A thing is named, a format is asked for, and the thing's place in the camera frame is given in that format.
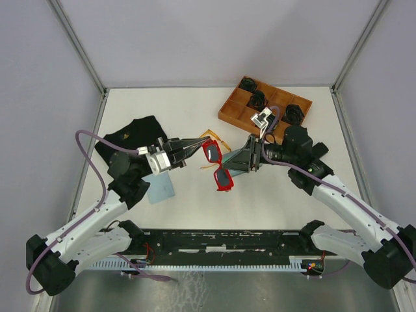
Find red sunglasses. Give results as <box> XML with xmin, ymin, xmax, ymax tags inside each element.
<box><xmin>202</xmin><ymin>139</ymin><xmax>234</xmax><ymax>192</ymax></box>

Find rolled dark tie right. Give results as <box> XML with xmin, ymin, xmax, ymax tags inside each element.
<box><xmin>281</xmin><ymin>104</ymin><xmax>305</xmax><ymax>125</ymax></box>

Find rolled dark tie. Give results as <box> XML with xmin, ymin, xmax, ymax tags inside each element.
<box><xmin>246</xmin><ymin>90</ymin><xmax>267</xmax><ymax>112</ymax></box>
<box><xmin>281</xmin><ymin>104</ymin><xmax>305</xmax><ymax>125</ymax></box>
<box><xmin>238</xmin><ymin>77</ymin><xmax>257</xmax><ymax>93</ymax></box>

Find aluminium frame post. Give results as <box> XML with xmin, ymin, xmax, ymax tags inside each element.
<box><xmin>46</xmin><ymin>0</ymin><xmax>107</xmax><ymax>95</ymax></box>
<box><xmin>331</xmin><ymin>0</ymin><xmax>391</xmax><ymax>93</ymax></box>

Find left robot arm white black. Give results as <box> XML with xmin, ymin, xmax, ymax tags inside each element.
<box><xmin>25</xmin><ymin>135</ymin><xmax>210</xmax><ymax>296</ymax></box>

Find right aluminium frame post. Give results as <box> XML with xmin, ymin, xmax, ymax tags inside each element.
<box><xmin>331</xmin><ymin>0</ymin><xmax>391</xmax><ymax>93</ymax></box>

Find black folded t-shirt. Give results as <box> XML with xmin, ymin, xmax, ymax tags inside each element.
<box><xmin>103</xmin><ymin>115</ymin><xmax>168</xmax><ymax>150</ymax></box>

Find left aluminium frame post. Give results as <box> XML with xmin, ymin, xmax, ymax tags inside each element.
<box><xmin>46</xmin><ymin>0</ymin><xmax>107</xmax><ymax>95</ymax></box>

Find grey-blue glasses case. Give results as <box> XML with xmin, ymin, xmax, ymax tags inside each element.
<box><xmin>222</xmin><ymin>148</ymin><xmax>251</xmax><ymax>179</ymax></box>

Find black glasses case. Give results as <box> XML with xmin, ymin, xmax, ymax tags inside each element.
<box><xmin>310</xmin><ymin>142</ymin><xmax>329</xmax><ymax>159</ymax></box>

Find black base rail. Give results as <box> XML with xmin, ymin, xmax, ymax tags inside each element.
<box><xmin>126</xmin><ymin>229</ymin><xmax>331</xmax><ymax>265</ymax></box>

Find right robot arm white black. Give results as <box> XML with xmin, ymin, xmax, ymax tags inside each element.
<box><xmin>224</xmin><ymin>125</ymin><xmax>415</xmax><ymax>289</ymax></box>

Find rolled dark tie top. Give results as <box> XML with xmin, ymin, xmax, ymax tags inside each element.
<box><xmin>238</xmin><ymin>77</ymin><xmax>257</xmax><ymax>93</ymax></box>

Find orange wooden divider tray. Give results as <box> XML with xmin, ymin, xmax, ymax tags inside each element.
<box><xmin>218</xmin><ymin>78</ymin><xmax>312</xmax><ymax>143</ymax></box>

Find orange sunglasses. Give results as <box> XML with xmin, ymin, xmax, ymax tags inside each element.
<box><xmin>200</xmin><ymin>129</ymin><xmax>232</xmax><ymax>152</ymax></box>

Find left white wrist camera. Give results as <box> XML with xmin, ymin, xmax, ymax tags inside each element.
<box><xmin>137</xmin><ymin>146</ymin><xmax>172</xmax><ymax>176</ymax></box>

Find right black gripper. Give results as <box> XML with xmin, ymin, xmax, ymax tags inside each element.
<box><xmin>222</xmin><ymin>134</ymin><xmax>296</xmax><ymax>174</ymax></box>

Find light blue cloth left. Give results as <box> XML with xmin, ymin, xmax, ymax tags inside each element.
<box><xmin>143</xmin><ymin>172</ymin><xmax>175</xmax><ymax>205</ymax></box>

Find white slotted cable duct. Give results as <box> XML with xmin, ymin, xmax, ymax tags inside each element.
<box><xmin>87</xmin><ymin>256</ymin><xmax>320</xmax><ymax>273</ymax></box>

